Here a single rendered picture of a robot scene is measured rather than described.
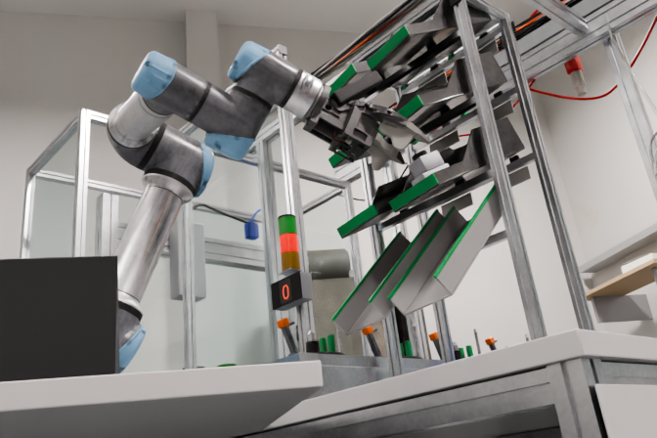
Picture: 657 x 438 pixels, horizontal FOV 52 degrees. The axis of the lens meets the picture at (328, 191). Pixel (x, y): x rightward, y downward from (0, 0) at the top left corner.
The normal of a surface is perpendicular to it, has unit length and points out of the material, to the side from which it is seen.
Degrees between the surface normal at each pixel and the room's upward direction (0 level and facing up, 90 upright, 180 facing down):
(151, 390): 90
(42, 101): 90
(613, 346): 90
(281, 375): 90
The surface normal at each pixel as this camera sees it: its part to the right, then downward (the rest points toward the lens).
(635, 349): 0.65, -0.37
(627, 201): -0.97, 0.00
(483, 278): 0.23, -0.42
